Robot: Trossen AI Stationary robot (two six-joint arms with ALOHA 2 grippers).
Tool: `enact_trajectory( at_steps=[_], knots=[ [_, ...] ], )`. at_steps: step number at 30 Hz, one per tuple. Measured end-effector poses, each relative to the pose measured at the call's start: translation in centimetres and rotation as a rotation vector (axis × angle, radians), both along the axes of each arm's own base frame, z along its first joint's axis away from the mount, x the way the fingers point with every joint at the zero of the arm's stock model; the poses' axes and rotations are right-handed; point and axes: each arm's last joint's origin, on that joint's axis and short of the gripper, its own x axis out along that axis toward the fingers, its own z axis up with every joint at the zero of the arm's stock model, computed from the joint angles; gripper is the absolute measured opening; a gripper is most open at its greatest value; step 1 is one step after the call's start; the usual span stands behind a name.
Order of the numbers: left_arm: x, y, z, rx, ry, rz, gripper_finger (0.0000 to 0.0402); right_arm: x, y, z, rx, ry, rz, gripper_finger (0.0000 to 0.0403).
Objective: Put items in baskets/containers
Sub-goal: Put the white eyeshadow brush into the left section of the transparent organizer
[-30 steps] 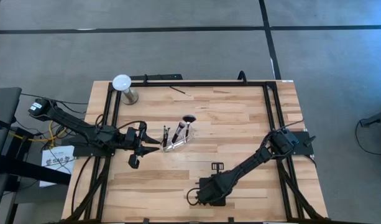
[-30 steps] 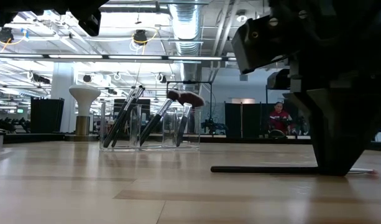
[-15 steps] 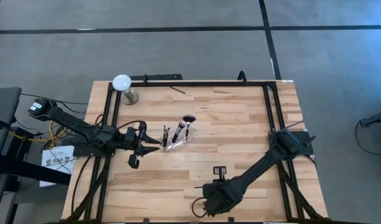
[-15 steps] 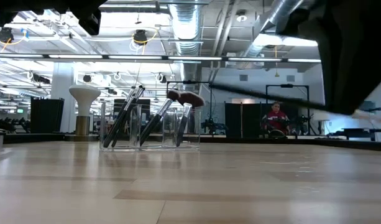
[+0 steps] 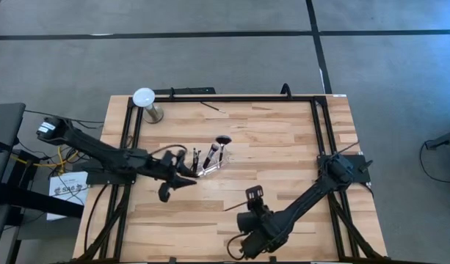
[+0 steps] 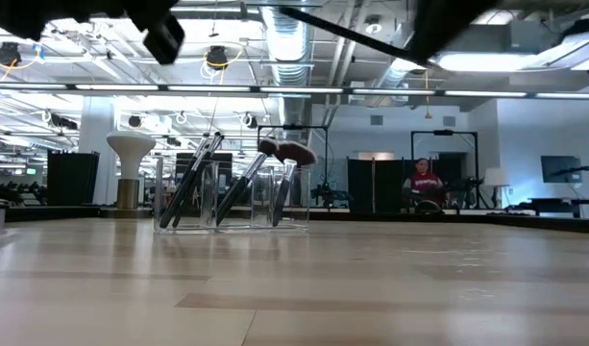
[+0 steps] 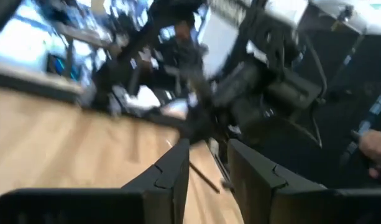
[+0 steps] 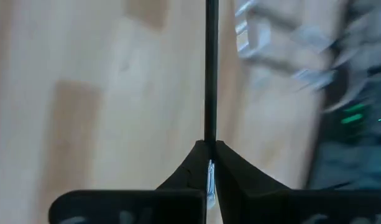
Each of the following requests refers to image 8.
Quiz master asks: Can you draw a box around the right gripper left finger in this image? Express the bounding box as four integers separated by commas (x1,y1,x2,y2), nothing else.
48,140,211,224

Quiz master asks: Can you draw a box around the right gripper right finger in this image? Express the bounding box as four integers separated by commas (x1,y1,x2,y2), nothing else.
214,140,381,224

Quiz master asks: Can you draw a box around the clear acrylic organizer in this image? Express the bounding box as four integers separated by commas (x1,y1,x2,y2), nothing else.
234,0,337,91

